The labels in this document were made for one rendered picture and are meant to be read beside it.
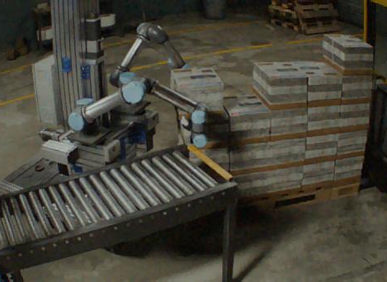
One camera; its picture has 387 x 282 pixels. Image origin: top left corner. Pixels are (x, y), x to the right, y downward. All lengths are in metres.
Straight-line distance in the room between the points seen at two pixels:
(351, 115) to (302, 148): 0.48
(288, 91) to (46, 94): 1.68
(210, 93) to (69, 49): 0.98
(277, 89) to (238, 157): 0.54
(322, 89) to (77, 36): 1.72
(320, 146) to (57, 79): 1.96
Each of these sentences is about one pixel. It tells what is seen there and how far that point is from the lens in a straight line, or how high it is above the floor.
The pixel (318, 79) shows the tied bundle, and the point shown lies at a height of 1.04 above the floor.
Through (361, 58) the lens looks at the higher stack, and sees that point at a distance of 3.44.
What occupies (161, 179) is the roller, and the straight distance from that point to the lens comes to 2.53.
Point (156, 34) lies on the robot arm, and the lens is 3.40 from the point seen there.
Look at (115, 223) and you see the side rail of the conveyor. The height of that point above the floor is 0.80.
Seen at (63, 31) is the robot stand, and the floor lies 1.47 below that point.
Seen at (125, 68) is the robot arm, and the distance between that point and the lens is 3.45.
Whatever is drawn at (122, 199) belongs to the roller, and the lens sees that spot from 2.38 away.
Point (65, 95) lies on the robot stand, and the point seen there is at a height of 1.00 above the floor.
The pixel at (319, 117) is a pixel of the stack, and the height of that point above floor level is 0.75.
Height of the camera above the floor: 2.08
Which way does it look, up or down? 26 degrees down
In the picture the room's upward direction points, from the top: 2 degrees counter-clockwise
